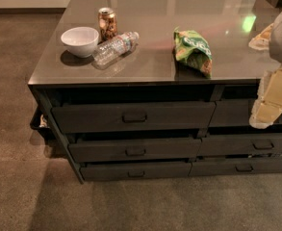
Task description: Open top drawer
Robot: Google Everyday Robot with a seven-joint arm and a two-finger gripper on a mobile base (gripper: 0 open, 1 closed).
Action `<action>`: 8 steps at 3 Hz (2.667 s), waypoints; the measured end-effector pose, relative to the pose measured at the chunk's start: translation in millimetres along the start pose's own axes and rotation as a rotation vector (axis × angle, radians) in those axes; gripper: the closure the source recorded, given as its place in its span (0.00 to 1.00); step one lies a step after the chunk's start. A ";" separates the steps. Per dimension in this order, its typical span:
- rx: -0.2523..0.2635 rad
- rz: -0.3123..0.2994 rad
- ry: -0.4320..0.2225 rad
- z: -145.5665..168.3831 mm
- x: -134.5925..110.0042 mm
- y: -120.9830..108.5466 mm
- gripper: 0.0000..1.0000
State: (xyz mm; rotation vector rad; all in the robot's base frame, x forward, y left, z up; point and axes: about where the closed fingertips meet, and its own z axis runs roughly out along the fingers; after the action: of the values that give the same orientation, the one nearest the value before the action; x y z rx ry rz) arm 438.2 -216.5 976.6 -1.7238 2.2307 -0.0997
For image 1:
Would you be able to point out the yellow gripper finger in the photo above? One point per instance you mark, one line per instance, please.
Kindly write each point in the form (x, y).
(261, 41)
(268, 106)

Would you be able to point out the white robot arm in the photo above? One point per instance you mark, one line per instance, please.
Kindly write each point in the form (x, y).
(275, 41)

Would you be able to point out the dark cabinet with glass top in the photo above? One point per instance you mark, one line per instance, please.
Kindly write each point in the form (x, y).
(151, 74)

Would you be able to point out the green chip bag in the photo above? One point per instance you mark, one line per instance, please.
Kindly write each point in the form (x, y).
(191, 49)

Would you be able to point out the clear plastic water bottle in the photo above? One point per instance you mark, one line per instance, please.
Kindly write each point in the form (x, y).
(113, 48)

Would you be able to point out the orange soda can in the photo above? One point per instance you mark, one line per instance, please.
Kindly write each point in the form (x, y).
(107, 23)

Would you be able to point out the white ceramic bowl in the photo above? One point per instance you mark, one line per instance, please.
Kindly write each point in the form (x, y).
(80, 41)

